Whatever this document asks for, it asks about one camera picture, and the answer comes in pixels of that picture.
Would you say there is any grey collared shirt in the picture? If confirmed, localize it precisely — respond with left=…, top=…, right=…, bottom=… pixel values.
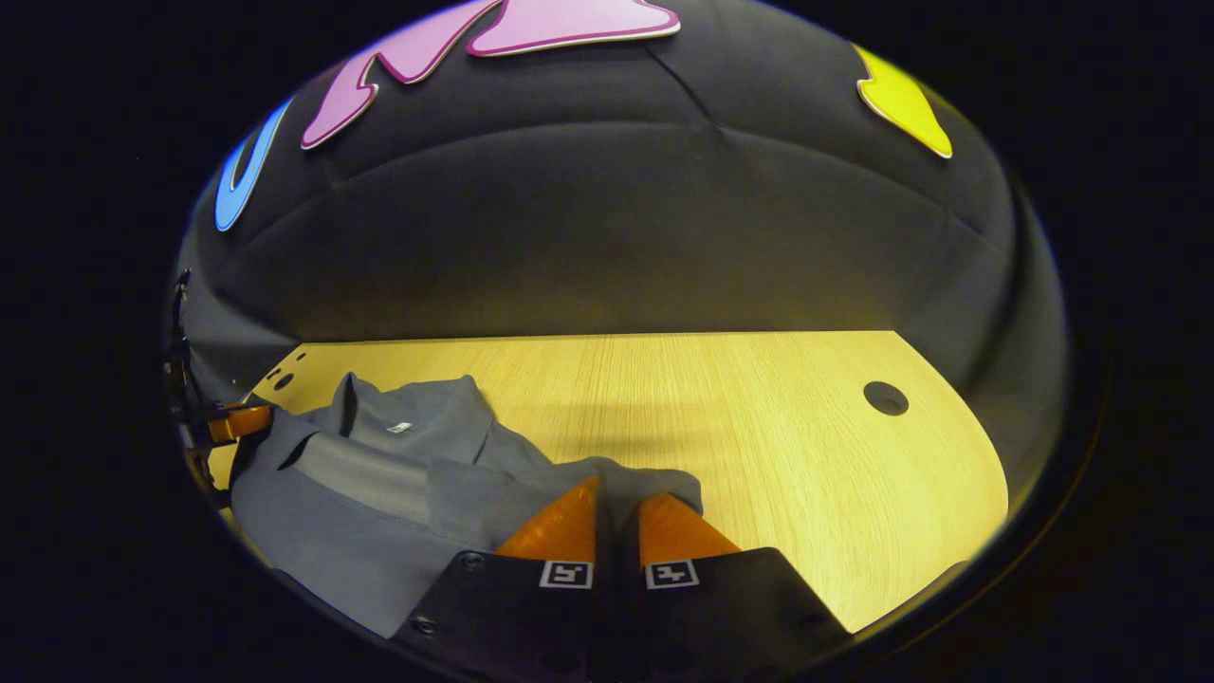
left=230, top=373, right=705, bottom=638

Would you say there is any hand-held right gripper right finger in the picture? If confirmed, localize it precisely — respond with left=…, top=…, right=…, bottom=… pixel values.
left=621, top=493, right=850, bottom=683

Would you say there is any black backdrop cloth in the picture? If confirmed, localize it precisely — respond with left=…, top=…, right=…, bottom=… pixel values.
left=171, top=0, right=1071, bottom=513

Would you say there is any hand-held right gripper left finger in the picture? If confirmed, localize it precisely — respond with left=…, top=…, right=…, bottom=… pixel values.
left=394, top=474, right=601, bottom=683

